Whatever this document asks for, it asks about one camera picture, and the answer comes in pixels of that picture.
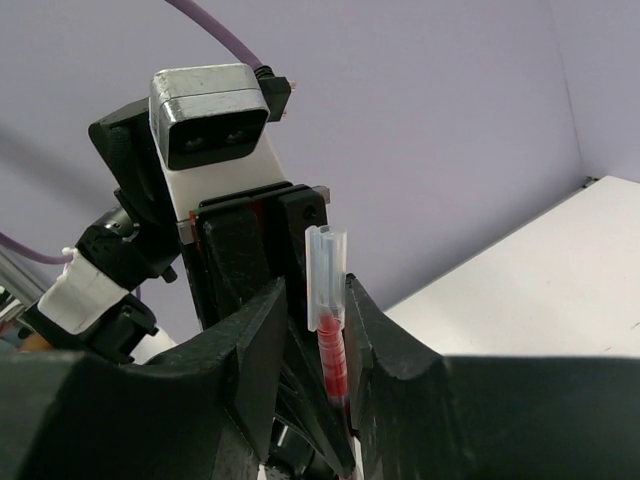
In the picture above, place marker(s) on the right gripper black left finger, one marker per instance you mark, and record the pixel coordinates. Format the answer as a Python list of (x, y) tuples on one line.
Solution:
[(201, 410)]

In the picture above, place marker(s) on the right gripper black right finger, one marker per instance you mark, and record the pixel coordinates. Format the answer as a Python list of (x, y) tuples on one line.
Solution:
[(423, 415)]

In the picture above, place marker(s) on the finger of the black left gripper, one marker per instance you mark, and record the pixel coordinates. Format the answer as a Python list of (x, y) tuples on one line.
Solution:
[(302, 403)]

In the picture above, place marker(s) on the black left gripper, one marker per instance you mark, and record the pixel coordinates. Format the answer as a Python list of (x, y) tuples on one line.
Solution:
[(239, 243)]

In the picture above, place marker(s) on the red gel pen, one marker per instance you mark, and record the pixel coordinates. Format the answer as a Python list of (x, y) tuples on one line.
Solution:
[(333, 359)]

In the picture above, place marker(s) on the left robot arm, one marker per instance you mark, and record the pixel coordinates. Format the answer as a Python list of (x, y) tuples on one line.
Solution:
[(177, 336)]

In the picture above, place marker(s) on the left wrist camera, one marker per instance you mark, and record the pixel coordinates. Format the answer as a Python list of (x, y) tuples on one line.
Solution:
[(208, 126)]

